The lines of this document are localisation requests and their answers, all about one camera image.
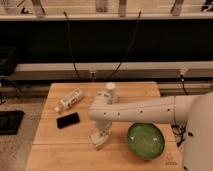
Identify right wall outlet with plug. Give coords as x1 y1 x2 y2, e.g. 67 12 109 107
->
179 68 188 95

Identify dark chair at left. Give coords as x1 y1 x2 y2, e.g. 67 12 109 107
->
0 46 18 104

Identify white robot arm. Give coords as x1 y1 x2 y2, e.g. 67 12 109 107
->
89 91 213 171

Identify black hanging cable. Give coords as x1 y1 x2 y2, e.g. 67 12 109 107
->
103 11 142 82
62 11 82 81

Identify green ceramic bowl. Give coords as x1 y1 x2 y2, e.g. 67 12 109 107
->
127 123 165 160

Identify black floor mat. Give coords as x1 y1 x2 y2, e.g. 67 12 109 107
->
0 110 24 135

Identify black smartphone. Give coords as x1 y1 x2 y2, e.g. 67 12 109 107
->
56 113 80 129

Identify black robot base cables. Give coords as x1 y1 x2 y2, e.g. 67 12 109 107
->
171 123 188 148

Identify white sponge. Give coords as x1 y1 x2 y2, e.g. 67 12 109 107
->
89 131 109 149

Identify white wall power outlet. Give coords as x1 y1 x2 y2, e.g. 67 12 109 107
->
89 70 96 81

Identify left black hanging cable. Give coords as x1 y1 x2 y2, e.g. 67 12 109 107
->
62 11 82 81

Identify white paper cup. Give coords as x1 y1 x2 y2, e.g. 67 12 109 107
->
105 82 118 103

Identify right black hanging cable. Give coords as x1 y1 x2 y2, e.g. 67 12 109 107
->
103 11 142 82

